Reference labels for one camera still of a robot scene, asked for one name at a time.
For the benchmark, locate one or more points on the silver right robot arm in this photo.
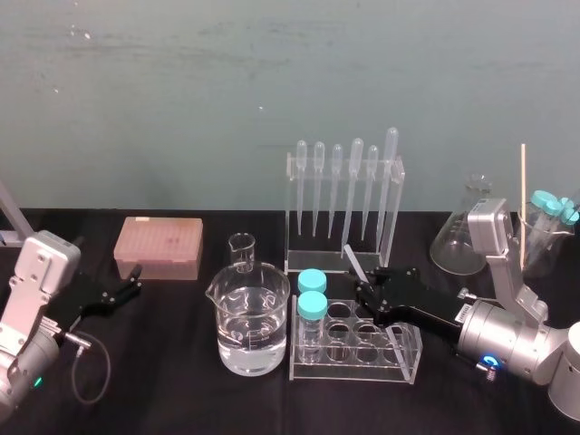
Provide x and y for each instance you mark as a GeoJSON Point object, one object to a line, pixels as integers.
{"type": "Point", "coordinates": [503, 335]}

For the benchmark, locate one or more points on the glass beaker holding tubes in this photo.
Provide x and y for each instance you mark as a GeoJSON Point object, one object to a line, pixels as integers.
{"type": "Point", "coordinates": [544, 254]}

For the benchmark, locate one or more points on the small empty glass beaker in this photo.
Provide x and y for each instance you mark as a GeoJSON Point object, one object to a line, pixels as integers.
{"type": "Point", "coordinates": [243, 254]}

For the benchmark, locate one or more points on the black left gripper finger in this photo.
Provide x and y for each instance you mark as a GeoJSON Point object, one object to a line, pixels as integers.
{"type": "Point", "coordinates": [127, 292]}
{"type": "Point", "coordinates": [134, 273]}

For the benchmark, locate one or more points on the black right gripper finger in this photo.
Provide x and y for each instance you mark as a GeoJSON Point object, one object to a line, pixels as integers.
{"type": "Point", "coordinates": [366, 301]}
{"type": "Point", "coordinates": [362, 277]}

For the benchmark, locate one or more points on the thin wooden stick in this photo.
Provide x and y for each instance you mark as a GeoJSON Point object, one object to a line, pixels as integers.
{"type": "Point", "coordinates": [524, 204]}

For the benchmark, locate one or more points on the grey metal stand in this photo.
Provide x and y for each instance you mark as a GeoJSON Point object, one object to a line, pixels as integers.
{"type": "Point", "coordinates": [11, 217]}

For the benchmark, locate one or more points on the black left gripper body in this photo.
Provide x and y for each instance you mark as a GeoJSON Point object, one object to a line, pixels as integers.
{"type": "Point", "coordinates": [93, 304]}

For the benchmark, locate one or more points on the clear tube with cyan cap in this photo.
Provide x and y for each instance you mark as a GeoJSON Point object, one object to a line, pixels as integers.
{"type": "Point", "coordinates": [312, 312]}
{"type": "Point", "coordinates": [570, 210]}
{"type": "Point", "coordinates": [546, 203]}
{"type": "Point", "coordinates": [312, 280]}

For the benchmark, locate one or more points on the black table cloth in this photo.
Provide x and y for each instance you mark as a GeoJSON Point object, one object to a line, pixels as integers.
{"type": "Point", "coordinates": [172, 389]}

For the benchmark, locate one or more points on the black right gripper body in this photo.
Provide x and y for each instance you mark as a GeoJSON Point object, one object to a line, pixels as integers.
{"type": "Point", "coordinates": [408, 299]}

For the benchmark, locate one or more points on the clear acrylic tube rack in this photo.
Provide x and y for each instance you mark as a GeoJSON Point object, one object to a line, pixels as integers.
{"type": "Point", "coordinates": [362, 353]}

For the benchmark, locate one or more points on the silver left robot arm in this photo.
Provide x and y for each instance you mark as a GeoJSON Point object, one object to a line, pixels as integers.
{"type": "Point", "coordinates": [31, 290]}

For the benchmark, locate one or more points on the glass conical flask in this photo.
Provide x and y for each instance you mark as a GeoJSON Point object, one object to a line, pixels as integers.
{"type": "Point", "coordinates": [457, 244]}

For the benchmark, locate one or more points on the clear acrylic pipette stand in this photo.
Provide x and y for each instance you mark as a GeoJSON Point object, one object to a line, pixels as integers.
{"type": "Point", "coordinates": [335, 260]}

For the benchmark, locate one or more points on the pink pipette tip box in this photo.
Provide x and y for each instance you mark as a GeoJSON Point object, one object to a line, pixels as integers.
{"type": "Point", "coordinates": [158, 247]}

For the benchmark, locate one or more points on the large glass beaker with water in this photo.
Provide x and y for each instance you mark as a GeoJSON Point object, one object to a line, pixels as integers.
{"type": "Point", "coordinates": [249, 331]}

